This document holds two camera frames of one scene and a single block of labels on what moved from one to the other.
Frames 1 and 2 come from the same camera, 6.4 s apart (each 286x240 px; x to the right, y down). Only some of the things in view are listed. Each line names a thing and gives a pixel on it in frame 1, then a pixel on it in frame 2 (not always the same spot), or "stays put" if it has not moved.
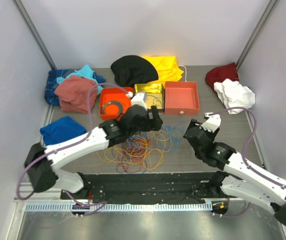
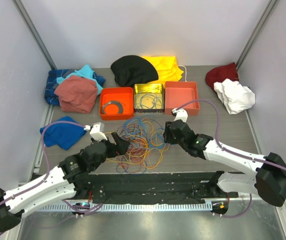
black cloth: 130,70 stays put
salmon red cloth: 73,92 stays put
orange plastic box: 114,103 stays put
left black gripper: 157,121 -> 121,146
